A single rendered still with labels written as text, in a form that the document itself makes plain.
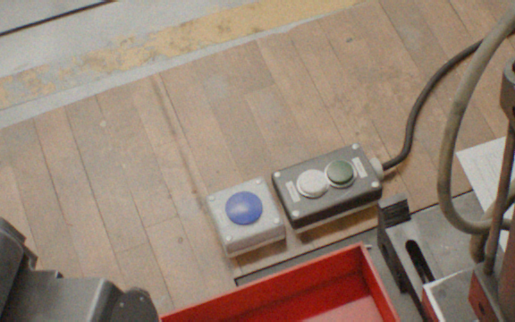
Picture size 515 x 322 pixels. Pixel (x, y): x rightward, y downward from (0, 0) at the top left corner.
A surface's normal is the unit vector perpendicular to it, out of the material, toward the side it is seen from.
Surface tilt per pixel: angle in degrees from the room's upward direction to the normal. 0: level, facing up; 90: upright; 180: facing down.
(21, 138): 0
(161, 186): 0
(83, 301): 25
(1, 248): 52
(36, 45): 0
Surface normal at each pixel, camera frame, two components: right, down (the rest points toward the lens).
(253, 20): -0.07, -0.54
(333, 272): 0.35, 0.77
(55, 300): -0.48, -0.57
